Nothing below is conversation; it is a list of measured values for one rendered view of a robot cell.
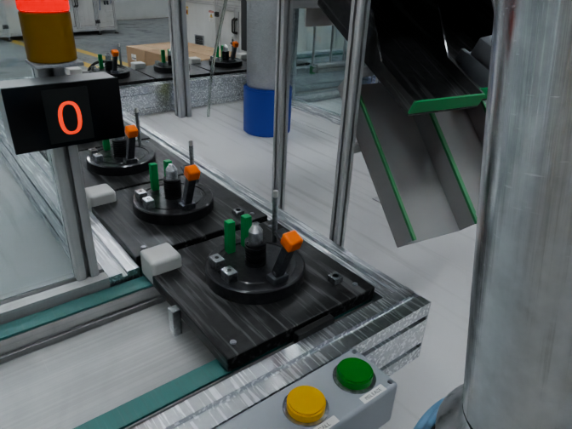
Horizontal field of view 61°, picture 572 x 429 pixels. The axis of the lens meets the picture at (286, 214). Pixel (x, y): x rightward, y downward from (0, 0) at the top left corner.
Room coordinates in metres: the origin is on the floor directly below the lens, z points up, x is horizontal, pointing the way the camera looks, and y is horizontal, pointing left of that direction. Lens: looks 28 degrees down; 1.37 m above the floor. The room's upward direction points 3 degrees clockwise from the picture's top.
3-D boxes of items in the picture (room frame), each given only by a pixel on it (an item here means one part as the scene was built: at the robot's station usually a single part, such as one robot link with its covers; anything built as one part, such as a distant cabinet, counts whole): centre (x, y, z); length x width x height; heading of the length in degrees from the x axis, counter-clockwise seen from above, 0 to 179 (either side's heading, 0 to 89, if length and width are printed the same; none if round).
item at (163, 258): (0.58, 0.18, 0.97); 0.05 x 0.05 x 0.04; 39
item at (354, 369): (0.39, -0.08, 0.96); 0.04 x 0.04 x 0.02
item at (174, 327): (0.49, 0.14, 0.95); 0.01 x 0.01 x 0.04; 39
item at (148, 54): (5.85, 1.28, 0.20); 1.20 x 0.80 x 0.41; 48
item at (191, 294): (0.57, 0.04, 0.96); 0.24 x 0.24 x 0.02; 39
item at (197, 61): (2.09, 0.28, 1.01); 0.24 x 0.24 x 0.13; 39
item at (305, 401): (0.35, -0.03, 0.96); 0.04 x 0.04 x 0.02
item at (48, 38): (0.54, 0.26, 1.28); 0.05 x 0.05 x 0.05
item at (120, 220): (0.77, 0.20, 1.01); 0.24 x 0.24 x 0.13; 39
